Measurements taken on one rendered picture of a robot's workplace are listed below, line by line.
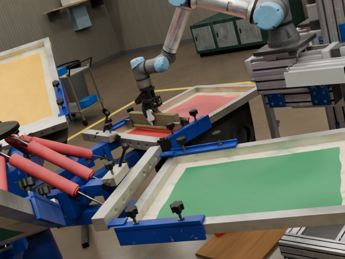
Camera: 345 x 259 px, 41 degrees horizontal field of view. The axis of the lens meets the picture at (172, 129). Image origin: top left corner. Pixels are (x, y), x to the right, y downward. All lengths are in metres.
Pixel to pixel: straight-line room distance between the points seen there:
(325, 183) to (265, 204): 0.20
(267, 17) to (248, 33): 6.75
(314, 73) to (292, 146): 0.36
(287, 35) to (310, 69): 0.23
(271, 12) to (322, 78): 0.35
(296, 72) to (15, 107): 1.67
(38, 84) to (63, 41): 9.50
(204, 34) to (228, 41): 0.56
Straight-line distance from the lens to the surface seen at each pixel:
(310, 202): 1.47
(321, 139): 1.84
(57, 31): 12.43
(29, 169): 1.89
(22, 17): 11.97
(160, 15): 12.28
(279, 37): 2.20
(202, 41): 9.40
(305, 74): 2.06
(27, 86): 3.02
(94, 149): 2.27
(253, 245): 3.02
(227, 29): 9.01
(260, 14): 2.05
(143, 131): 2.57
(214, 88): 2.91
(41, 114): 2.80
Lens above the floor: 1.70
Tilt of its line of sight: 18 degrees down
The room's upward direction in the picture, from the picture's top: 18 degrees counter-clockwise
